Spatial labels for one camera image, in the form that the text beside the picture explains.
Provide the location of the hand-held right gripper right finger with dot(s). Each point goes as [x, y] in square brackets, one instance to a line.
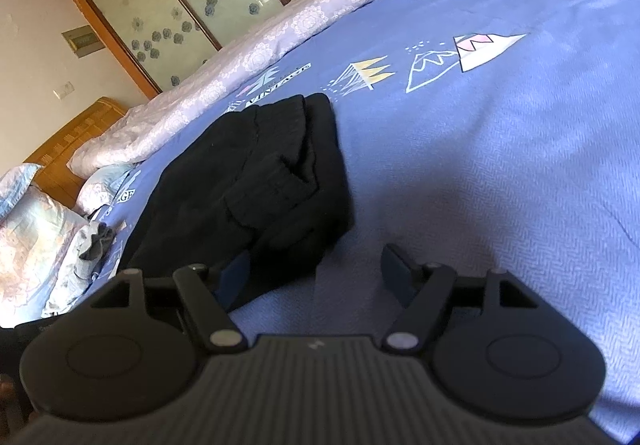
[397, 275]

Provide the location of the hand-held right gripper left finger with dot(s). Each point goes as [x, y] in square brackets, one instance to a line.
[234, 282]

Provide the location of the black pants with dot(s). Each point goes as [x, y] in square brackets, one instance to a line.
[240, 185]

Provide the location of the pale crumpled cloth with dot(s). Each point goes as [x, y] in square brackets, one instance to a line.
[75, 285]

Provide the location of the pale floral pillow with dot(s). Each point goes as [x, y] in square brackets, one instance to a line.
[30, 245]

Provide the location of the grey sock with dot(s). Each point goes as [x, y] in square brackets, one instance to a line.
[97, 242]

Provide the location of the blue printed bed sheet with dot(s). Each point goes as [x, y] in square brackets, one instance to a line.
[475, 150]

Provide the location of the wooden headboard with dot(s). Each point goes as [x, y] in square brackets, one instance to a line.
[75, 140]

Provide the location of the lavender floral quilt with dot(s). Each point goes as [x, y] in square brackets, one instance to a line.
[250, 60]

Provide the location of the wooden wardrobe with frosted doors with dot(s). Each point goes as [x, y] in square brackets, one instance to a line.
[165, 0]

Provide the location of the white wall socket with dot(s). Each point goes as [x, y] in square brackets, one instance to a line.
[64, 90]

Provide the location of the wall switch panel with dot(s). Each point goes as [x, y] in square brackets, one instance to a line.
[82, 41]

